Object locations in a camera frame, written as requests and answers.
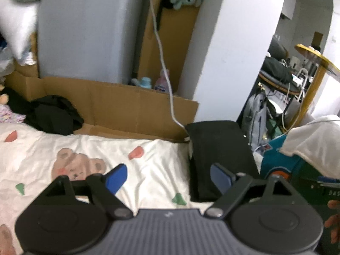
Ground pink bottle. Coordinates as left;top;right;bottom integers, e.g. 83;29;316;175
154;69;171;93

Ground white cloth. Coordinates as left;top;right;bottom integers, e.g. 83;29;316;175
279;114;340;178

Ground flattened cardboard sheet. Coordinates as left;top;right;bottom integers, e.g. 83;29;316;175
5;70;200;142

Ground pink floral cloth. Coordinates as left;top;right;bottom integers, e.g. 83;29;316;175
0;105;27;124

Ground white power strip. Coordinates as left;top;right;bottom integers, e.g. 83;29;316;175
291;74;306;86

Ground black embroidered garment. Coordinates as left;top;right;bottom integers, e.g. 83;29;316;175
185;121;260;189

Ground person's right hand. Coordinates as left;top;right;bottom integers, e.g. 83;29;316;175
324;200;340;245

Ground black clothes pile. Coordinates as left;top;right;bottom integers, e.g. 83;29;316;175
5;86;85;136

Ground light blue bottle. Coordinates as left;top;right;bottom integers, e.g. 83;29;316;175
131;76;152;90

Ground grey backpack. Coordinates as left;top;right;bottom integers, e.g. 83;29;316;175
241;90;269;149

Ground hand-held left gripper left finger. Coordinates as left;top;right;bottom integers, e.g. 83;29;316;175
32;164;133;220

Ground folded plain black garment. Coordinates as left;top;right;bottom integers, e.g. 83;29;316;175
188;162;221;203

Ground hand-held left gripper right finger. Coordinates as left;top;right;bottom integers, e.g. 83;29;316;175
205;163;303;220

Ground cardboard box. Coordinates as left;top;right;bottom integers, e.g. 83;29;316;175
137;0;202;95

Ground yellow round side table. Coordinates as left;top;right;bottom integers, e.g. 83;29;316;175
292;44;340;131

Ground white cable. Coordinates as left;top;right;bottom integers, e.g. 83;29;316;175
149;0;190;131

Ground grey-blue appliance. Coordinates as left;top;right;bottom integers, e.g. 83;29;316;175
38;0;145;84

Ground white pillow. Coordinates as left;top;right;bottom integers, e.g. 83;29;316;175
0;0;38;65

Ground black chair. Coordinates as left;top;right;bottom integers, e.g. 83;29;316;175
259;36;300;96

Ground small plush toy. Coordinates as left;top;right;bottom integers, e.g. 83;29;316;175
0;85;10;106

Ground white bear-print bedsheet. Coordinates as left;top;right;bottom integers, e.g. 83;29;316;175
0;122;213;255

